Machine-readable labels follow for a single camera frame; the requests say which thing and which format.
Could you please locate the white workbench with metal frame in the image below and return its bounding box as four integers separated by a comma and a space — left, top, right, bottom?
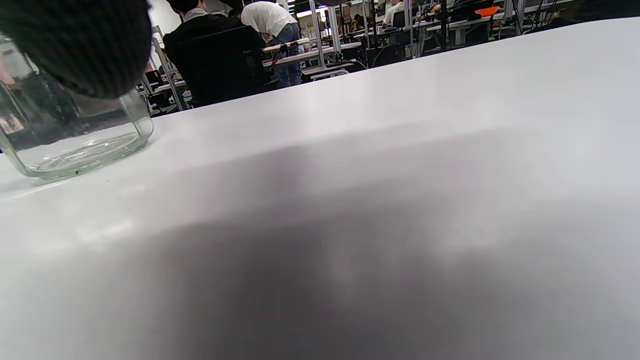
262, 0, 368, 82

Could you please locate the metal frame rack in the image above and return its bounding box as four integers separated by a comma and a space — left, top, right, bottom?
139, 25, 192, 117

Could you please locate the person's right hand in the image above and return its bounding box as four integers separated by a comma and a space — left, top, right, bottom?
0, 0, 153, 99

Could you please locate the clear glass jar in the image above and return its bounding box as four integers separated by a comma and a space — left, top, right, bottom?
0, 35, 155, 181

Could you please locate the long white workbench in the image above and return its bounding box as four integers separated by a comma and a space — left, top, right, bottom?
353, 0, 581, 54

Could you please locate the black office chair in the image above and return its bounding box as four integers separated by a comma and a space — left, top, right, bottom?
176, 24, 273, 105

